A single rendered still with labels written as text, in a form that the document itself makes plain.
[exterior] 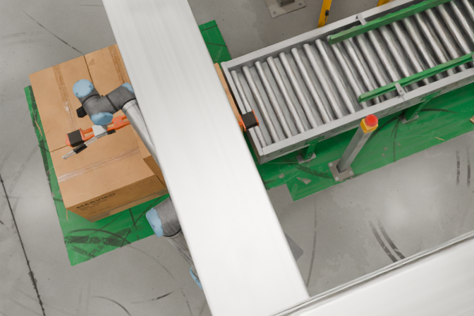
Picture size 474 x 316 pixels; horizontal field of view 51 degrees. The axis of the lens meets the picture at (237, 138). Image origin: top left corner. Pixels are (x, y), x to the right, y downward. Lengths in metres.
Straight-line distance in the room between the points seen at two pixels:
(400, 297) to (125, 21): 0.44
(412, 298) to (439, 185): 3.53
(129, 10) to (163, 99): 0.13
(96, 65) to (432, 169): 2.52
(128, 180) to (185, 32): 2.64
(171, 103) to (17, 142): 3.64
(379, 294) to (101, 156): 3.01
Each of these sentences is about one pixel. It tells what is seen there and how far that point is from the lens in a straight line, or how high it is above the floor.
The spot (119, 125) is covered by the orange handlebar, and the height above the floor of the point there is 1.09.
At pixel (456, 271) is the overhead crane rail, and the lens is 0.39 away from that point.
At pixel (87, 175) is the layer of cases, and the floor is 0.54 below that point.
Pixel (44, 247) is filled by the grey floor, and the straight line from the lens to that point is 3.91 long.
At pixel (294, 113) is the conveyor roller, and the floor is 0.55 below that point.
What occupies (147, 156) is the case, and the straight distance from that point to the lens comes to 2.81.
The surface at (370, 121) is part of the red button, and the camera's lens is 2.77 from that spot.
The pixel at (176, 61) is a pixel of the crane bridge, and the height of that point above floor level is 3.05.
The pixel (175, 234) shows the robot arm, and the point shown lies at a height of 1.48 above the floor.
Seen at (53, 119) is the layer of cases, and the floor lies 0.54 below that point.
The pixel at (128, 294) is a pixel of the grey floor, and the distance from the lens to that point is 3.68.
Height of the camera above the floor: 3.58
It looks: 71 degrees down
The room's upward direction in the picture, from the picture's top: 7 degrees counter-clockwise
